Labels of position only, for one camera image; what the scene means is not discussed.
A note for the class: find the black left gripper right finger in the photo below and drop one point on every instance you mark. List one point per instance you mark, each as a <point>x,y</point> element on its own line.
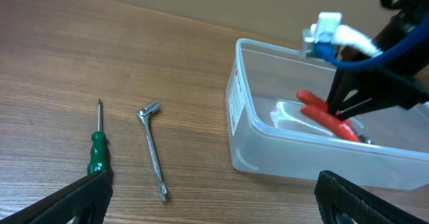
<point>341,201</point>

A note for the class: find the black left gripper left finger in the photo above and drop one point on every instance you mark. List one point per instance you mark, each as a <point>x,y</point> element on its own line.
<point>83,201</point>

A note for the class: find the green handled screwdriver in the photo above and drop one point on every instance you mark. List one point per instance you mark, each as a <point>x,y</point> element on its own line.
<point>98,152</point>

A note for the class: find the silver socket wrench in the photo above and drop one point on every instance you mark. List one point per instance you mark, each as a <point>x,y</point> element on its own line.
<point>144,115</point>

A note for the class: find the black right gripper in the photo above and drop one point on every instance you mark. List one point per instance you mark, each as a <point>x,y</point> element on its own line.
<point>356,92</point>

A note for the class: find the red handled snips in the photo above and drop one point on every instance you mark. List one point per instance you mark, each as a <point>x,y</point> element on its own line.
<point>317,109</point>

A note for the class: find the clear plastic container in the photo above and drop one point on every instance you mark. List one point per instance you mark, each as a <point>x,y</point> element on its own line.
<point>268,133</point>

